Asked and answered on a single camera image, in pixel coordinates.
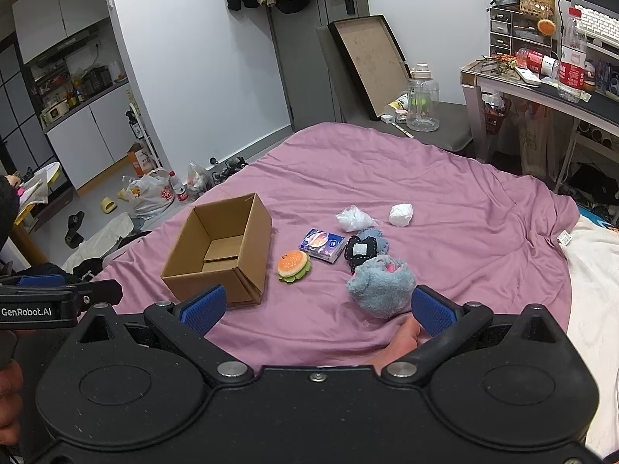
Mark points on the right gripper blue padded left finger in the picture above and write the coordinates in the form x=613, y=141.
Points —
x=182, y=328

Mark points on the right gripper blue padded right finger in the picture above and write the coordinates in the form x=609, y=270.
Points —
x=450, y=326

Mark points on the grey fluffy plush toy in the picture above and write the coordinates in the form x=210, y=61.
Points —
x=382, y=286

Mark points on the brown cardboard box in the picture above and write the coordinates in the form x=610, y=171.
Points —
x=223, y=243

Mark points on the blue denim fabric pouch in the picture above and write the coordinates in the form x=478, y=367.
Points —
x=382, y=243

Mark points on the black stitched heart cushion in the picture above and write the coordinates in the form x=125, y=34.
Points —
x=357, y=251

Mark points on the white paper ball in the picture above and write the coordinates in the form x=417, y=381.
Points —
x=401, y=214

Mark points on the hamburger plush toy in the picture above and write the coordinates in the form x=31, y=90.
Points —
x=293, y=266

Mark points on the white stuffing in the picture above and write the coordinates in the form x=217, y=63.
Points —
x=352, y=219

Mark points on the blue tissue packet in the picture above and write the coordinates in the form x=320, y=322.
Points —
x=322, y=245

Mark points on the person's left hand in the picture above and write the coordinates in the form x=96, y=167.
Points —
x=11, y=404

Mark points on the person's bare foot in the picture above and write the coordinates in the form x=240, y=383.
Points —
x=405, y=341

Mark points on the black slippers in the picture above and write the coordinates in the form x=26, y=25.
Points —
x=73, y=238

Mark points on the yellow slipper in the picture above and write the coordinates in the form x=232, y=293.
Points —
x=108, y=205

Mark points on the white plastic shopping bag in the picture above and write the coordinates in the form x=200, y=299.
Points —
x=148, y=196

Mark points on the pink bed sheet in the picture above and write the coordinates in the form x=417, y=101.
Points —
x=477, y=235

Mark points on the floor water bottle red label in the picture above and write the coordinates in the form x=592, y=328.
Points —
x=178, y=187

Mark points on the clear bag of trash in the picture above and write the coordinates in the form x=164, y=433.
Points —
x=199, y=180

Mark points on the white blanket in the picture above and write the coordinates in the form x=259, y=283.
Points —
x=592, y=256

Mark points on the orange cardboard box on floor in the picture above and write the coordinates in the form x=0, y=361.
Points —
x=140, y=159

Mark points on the grey sneakers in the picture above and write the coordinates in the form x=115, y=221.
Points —
x=224, y=170

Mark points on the clear large water jug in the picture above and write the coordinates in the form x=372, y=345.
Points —
x=423, y=100

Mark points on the white desk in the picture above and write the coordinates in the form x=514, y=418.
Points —
x=600, y=112

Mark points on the black framed brown board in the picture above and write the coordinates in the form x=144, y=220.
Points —
x=373, y=59

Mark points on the white kitchen cabinet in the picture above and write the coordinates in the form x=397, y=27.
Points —
x=78, y=81

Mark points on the plastic water bottle red label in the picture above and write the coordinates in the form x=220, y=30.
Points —
x=571, y=75

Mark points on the small drawer organizer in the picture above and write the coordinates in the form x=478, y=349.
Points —
x=510, y=31

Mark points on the white keyboard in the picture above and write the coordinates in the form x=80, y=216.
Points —
x=599, y=26

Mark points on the grey door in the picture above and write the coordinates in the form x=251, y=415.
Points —
x=307, y=86

